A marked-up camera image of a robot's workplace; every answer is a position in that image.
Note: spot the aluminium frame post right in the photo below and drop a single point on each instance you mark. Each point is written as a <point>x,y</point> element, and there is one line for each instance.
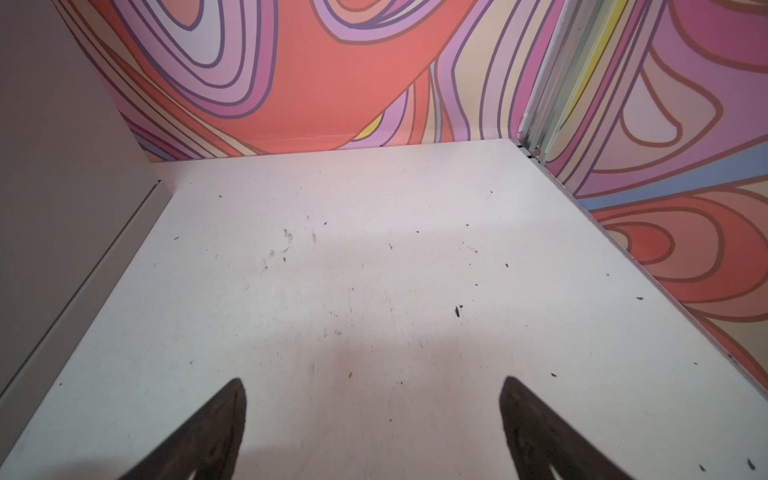
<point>580,39</point>

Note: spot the grey metal cabinet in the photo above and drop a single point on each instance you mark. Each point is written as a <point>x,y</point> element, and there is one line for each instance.
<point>78,197</point>

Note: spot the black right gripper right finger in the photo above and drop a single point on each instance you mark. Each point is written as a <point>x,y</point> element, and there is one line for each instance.
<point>543,445</point>

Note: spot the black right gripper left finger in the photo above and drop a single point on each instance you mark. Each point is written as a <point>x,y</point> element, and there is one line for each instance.
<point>205,446</point>

